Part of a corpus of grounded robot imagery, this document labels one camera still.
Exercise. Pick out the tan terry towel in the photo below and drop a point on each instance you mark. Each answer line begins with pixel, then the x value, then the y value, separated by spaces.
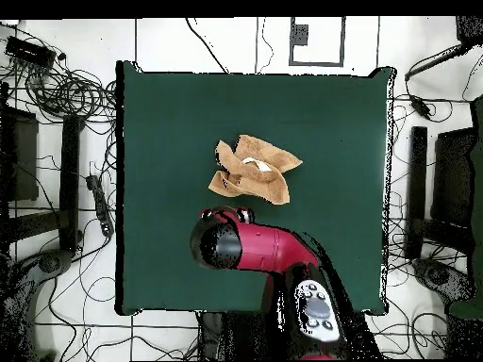
pixel 260 184

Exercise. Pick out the black rod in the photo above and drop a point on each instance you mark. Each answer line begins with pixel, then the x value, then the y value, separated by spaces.
pixel 437 60

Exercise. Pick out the black power adapter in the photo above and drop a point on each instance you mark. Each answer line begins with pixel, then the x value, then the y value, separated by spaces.
pixel 420 105

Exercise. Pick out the black electronics box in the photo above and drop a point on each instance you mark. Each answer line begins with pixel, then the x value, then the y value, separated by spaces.
pixel 28 52

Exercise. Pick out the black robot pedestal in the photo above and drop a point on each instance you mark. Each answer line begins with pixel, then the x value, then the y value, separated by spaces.
pixel 241 335

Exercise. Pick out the black power strip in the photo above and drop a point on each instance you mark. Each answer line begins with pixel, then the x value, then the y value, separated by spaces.
pixel 100 203

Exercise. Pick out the dark green table cloth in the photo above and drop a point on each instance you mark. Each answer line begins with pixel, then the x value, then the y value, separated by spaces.
pixel 169 132

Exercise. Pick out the black stand bar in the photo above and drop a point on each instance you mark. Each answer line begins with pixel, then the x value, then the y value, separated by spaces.
pixel 69 181
pixel 417 188

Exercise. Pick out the dark square case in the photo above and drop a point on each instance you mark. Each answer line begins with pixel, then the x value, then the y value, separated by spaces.
pixel 453 177
pixel 22 158

